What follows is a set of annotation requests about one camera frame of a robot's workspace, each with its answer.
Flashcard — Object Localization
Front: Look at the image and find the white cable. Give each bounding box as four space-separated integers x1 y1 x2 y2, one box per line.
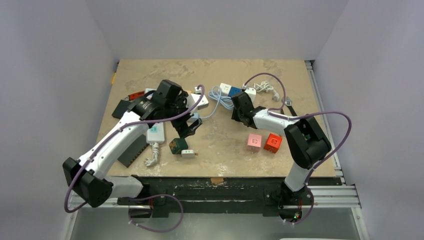
253 80 281 102

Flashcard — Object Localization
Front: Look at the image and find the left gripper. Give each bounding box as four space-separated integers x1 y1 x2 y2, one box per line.
164 91 202 137

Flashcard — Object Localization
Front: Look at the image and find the purple cable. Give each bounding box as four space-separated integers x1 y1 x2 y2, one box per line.
63 84 206 233
243 72 353 226

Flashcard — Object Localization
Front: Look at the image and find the black box near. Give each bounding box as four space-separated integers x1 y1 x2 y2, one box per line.
117 134 149 168

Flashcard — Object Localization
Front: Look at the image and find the silver black handled wrench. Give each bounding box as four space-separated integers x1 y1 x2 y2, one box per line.
284 96 298 117

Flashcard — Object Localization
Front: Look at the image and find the black box far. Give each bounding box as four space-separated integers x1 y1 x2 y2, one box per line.
111 99 131 119

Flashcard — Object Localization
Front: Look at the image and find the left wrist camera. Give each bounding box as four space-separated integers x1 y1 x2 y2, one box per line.
186 93 209 113

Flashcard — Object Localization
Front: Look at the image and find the red cube socket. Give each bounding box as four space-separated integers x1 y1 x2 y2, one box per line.
263 133 283 154

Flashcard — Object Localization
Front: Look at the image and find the dark green cube socket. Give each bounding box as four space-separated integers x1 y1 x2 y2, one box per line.
168 138 189 155

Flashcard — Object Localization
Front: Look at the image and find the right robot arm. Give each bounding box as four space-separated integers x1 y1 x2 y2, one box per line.
230 91 332 204

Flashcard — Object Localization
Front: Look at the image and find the white power strip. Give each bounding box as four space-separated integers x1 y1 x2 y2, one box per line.
145 122 165 144

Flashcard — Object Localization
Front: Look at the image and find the white adapter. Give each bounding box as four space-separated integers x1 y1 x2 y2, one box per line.
180 149 199 159

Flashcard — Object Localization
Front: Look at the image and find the dark blue cube socket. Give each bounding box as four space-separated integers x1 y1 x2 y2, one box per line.
228 86 242 97

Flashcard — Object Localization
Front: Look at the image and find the white cube socket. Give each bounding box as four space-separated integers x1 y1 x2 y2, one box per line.
219 83 232 97

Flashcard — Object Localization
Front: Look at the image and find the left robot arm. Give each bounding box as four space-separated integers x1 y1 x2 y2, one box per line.
62 79 205 213

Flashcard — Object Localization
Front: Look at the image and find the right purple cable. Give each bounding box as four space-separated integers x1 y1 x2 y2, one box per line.
243 72 353 226

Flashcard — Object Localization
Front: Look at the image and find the adjustable wrench red handle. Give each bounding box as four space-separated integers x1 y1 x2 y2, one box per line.
124 90 145 101

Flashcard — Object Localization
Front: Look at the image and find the light blue cable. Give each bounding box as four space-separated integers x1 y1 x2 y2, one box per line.
200 85 236 121

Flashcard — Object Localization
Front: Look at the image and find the black box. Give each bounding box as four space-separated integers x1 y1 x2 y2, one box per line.
111 99 131 119
117 134 149 168

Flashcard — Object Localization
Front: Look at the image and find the pink cube socket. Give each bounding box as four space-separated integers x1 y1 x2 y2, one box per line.
246 133 262 153

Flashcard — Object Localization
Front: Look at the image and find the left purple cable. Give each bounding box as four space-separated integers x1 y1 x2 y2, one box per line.
63 84 206 233

